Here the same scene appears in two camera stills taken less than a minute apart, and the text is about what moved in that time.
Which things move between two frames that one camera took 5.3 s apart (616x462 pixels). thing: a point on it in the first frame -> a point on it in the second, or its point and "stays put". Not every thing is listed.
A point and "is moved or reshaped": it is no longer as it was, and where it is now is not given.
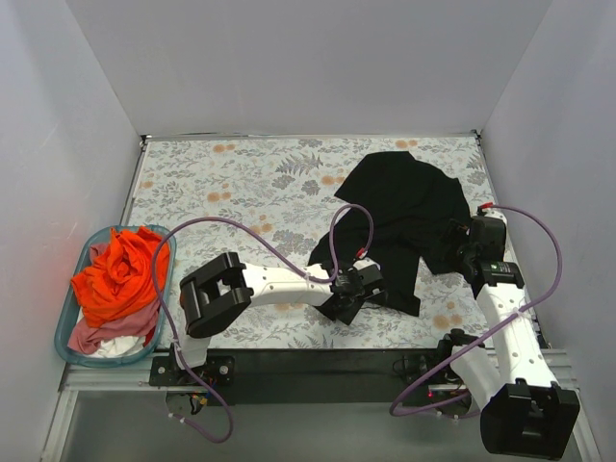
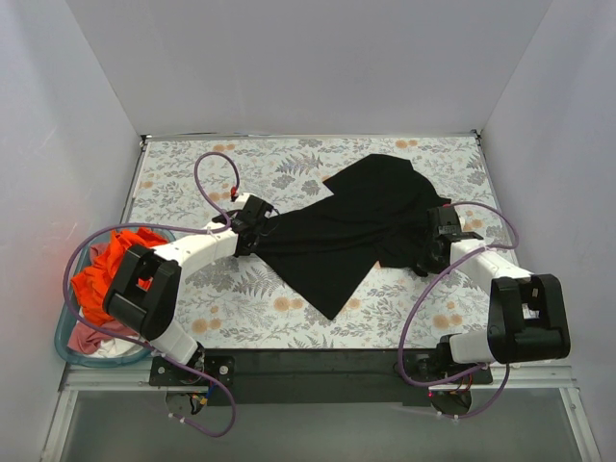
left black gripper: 345,305 -> 255,233
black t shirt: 399,212 is moved or reshaped
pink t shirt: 89,340 stays put
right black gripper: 455,236 -> 430,255
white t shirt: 118,346 stays put
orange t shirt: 122,279 stays put
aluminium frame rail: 110,372 stays put
